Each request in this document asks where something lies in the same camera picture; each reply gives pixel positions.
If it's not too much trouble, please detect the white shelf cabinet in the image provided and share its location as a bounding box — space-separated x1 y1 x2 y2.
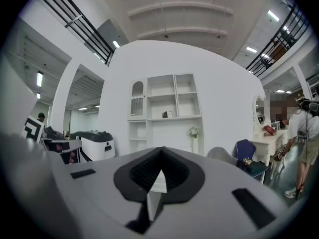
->
127 73 205 156

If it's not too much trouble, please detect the white shelf compartment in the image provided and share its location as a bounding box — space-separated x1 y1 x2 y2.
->
147 93 178 120

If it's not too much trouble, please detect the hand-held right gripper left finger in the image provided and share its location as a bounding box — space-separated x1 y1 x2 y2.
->
53 147 162 239

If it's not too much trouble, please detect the red book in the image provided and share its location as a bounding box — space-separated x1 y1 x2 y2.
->
263 125 278 136

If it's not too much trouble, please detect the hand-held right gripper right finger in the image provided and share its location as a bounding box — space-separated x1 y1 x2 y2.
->
144 147 295 239

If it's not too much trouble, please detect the oval white mirror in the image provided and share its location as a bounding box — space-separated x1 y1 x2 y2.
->
252 95 266 135

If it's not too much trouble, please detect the white ribbed glass cabinet door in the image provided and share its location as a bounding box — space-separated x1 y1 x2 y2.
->
129 78 148 121

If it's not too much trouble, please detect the white vanity table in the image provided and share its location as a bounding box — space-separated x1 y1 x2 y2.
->
250 129 289 176

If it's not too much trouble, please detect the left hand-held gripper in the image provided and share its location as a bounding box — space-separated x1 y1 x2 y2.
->
20 116 83 164

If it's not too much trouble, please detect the grey chair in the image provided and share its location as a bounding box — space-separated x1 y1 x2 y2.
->
207 147 239 167

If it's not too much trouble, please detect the white and black robot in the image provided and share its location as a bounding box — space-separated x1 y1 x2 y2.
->
70 130 115 162

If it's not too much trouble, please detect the black railing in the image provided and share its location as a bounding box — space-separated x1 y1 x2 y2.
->
37 0 115 67
245 3 312 78

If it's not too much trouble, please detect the blue chair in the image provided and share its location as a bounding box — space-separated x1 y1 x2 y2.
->
236 139 269 184

